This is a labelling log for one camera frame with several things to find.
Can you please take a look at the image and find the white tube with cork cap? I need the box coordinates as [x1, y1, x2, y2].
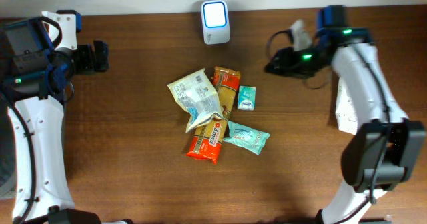
[335, 78, 358, 135]

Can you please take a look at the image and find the small teal tissue pack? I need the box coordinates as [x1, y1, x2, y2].
[238, 85, 256, 111]

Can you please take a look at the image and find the teal wet wipes pack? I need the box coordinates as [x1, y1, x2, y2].
[224, 121, 270, 155]

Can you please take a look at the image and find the white snack bag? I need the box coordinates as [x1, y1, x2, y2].
[167, 69, 224, 133]

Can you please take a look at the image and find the orange spaghetti package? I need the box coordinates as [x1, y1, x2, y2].
[186, 67, 241, 165]

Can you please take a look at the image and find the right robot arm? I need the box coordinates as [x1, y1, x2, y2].
[265, 5, 426, 223]

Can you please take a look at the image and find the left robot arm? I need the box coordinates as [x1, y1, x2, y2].
[1, 10, 109, 223]

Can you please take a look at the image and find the grey plastic mesh basket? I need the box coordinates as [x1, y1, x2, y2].
[1, 98, 17, 200]

